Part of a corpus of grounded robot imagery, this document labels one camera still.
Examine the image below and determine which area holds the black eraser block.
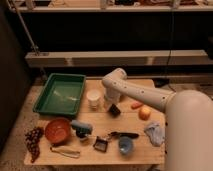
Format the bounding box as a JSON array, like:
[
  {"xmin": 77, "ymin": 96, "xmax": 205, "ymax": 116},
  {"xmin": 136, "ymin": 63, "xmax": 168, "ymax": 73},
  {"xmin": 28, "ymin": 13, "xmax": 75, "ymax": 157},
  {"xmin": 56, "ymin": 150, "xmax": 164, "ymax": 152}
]
[{"xmin": 108, "ymin": 104, "xmax": 121, "ymax": 117}]

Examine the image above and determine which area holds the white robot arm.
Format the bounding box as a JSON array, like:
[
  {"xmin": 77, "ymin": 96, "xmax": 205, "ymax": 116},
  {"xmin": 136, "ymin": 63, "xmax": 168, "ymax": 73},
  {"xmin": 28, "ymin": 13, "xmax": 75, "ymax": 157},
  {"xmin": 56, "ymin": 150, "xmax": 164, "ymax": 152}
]
[{"xmin": 102, "ymin": 68, "xmax": 213, "ymax": 171}]

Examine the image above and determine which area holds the white cup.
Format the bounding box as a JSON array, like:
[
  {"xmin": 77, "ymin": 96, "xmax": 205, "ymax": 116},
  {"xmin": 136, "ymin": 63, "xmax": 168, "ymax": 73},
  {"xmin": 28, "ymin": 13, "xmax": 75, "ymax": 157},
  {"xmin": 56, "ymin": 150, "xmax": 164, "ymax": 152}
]
[{"xmin": 86, "ymin": 89, "xmax": 101, "ymax": 109}]

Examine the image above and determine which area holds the orange carrot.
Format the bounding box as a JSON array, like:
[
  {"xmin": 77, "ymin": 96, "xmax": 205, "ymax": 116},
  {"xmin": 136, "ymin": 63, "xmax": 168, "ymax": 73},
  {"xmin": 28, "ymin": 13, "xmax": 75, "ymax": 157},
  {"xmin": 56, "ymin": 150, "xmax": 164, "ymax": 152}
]
[{"xmin": 131, "ymin": 102, "xmax": 143, "ymax": 110}]

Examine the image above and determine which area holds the yellow red apple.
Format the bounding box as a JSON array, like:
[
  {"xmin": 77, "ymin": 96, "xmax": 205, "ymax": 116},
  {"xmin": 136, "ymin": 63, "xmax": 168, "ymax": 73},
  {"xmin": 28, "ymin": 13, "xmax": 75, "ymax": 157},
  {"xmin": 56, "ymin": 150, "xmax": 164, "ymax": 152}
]
[{"xmin": 138, "ymin": 106, "xmax": 151, "ymax": 120}]

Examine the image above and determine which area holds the teal stapler tool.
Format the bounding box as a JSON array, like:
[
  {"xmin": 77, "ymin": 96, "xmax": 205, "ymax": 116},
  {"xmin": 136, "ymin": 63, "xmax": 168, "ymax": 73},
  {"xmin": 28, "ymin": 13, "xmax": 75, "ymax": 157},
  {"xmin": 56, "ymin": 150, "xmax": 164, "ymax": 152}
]
[{"xmin": 71, "ymin": 120, "xmax": 93, "ymax": 138}]

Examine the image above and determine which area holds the green plastic tray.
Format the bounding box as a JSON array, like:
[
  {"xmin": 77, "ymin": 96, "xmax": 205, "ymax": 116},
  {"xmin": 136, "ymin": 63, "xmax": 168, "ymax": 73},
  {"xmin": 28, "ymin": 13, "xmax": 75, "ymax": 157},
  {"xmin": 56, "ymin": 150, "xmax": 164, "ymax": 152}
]
[{"xmin": 33, "ymin": 73, "xmax": 86, "ymax": 118}]

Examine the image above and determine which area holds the small dark square box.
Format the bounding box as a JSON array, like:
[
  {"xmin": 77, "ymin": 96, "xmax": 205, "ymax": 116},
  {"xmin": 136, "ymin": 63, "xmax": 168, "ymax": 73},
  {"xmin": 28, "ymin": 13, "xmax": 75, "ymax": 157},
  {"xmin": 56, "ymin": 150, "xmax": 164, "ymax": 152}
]
[{"xmin": 93, "ymin": 136, "xmax": 108, "ymax": 152}]

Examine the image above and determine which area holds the blue cup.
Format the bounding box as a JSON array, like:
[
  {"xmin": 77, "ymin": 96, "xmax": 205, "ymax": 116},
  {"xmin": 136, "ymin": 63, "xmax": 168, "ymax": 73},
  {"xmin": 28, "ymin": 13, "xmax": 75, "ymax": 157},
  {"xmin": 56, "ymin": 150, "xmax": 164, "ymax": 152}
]
[{"xmin": 118, "ymin": 136, "xmax": 134, "ymax": 155}]

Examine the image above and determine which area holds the blue grey cloth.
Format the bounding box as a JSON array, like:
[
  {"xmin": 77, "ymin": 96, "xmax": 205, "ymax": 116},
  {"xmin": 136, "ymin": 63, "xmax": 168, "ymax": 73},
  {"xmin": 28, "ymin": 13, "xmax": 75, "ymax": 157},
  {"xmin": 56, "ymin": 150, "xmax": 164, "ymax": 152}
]
[{"xmin": 144, "ymin": 122, "xmax": 165, "ymax": 147}]

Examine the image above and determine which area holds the orange bowl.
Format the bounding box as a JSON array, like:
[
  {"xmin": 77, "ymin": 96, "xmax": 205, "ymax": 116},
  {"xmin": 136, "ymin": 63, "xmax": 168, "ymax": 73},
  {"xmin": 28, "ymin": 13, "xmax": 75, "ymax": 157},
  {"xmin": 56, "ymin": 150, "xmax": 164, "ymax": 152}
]
[{"xmin": 44, "ymin": 118, "xmax": 71, "ymax": 144}]

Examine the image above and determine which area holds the white lower shelf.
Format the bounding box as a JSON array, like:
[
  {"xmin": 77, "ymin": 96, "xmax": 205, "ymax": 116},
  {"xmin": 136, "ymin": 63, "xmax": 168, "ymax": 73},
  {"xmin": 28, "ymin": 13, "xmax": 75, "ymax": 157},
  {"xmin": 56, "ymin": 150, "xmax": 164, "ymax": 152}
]
[{"xmin": 25, "ymin": 50, "xmax": 213, "ymax": 68}]

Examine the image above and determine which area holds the dark grape bunch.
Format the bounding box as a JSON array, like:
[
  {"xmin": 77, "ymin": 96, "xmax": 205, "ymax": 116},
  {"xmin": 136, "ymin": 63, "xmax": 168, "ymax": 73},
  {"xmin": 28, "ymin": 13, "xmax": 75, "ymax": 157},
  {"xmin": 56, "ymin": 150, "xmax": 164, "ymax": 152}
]
[{"xmin": 25, "ymin": 127, "xmax": 44, "ymax": 163}]

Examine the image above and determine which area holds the metal pole stand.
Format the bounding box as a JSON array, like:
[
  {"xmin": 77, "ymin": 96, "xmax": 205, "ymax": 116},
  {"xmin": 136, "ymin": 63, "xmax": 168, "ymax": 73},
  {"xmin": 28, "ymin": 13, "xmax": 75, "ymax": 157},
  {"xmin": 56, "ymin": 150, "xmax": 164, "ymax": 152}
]
[{"xmin": 11, "ymin": 0, "xmax": 48, "ymax": 81}]

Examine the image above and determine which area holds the black handled tool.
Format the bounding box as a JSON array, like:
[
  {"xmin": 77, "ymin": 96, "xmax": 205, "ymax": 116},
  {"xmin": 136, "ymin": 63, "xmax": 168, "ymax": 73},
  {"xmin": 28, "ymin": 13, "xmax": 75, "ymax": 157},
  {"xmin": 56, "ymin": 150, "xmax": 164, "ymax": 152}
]
[{"xmin": 107, "ymin": 131, "xmax": 139, "ymax": 140}]

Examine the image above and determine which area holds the black hanging cable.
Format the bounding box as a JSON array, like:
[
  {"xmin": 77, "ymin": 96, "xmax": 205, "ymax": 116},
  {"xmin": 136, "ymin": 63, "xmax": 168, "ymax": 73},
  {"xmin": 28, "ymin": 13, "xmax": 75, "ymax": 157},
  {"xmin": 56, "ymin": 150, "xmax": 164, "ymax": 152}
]
[{"xmin": 165, "ymin": 0, "xmax": 176, "ymax": 79}]

